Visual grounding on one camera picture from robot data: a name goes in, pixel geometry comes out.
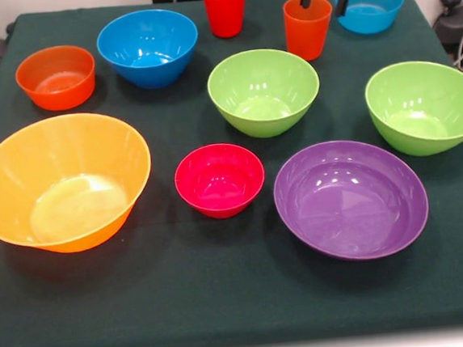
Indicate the orange cup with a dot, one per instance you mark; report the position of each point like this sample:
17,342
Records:
309,37

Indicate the small light blue bowl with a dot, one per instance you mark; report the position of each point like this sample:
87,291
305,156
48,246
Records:
372,19

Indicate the red cup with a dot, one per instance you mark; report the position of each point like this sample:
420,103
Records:
226,15

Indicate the green bowl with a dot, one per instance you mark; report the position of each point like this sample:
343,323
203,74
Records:
262,85
423,96

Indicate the purple bowl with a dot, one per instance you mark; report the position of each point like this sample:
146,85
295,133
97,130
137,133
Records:
351,199

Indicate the small pink-red bowl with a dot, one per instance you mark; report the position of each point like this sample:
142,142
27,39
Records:
220,178

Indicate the small orange bowl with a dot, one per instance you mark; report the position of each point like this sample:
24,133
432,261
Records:
58,95

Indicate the dark green table cloth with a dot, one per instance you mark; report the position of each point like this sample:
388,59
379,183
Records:
241,282

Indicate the large yellow-orange bowl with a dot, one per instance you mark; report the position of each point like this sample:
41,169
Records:
59,156

